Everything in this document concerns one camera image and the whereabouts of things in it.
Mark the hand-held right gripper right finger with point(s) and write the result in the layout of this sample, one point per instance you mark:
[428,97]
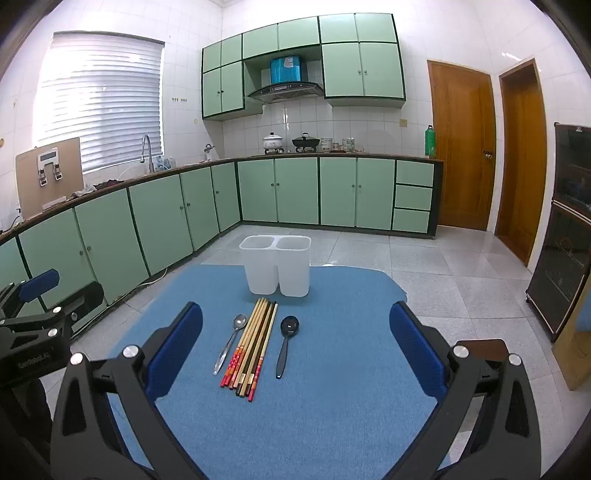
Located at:
[415,350]

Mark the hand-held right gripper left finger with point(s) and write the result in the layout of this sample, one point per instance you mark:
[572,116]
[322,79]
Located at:
[178,350]

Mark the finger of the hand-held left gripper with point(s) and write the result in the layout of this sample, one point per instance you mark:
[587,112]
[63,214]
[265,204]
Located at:
[41,282]
[83,297]

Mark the metal spoon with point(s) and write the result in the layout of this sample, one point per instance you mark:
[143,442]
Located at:
[239,321]

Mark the bundle of chopsticks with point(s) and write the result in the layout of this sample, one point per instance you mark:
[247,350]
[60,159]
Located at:
[251,341]

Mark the black plastic spoon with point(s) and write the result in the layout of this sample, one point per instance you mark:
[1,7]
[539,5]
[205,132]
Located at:
[289,325]

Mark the white double utensil holder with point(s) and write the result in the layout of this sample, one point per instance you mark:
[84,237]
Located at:
[293,267]

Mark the blue table mat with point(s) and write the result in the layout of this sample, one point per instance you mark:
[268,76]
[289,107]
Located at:
[323,415]

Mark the white clamp device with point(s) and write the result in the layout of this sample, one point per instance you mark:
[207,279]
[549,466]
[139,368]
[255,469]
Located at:
[48,159]

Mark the wooden board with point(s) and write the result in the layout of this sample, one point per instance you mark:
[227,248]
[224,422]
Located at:
[69,161]

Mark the cardboard box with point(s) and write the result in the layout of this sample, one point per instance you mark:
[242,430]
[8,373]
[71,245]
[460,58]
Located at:
[577,355]

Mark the metal sink faucet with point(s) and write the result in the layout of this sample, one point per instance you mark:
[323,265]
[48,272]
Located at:
[147,143]

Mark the dark glass-front cabinet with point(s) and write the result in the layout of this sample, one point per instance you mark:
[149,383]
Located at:
[561,258]

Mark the white window blind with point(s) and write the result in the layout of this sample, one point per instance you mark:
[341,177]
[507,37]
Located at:
[101,101]

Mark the small kettle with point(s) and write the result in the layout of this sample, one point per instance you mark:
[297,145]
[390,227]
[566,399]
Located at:
[208,150]

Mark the green lower kitchen cabinets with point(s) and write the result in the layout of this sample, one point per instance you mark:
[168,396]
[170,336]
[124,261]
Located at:
[295,194]

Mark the wooden door with knob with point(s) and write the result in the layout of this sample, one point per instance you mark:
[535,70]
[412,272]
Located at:
[461,152]

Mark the plain wooden door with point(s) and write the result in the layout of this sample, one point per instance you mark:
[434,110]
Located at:
[521,175]

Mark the green bottle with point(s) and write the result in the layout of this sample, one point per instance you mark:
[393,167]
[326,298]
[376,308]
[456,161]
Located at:
[430,143]

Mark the silver pot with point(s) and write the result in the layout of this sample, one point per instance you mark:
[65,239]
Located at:
[272,141]

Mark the black wok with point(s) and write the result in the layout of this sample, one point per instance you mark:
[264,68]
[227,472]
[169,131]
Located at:
[305,141]

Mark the range hood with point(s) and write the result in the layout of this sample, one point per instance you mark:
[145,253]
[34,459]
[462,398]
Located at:
[286,90]

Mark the green wall cabinets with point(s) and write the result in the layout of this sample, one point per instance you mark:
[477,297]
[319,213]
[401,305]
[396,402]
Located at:
[360,69]

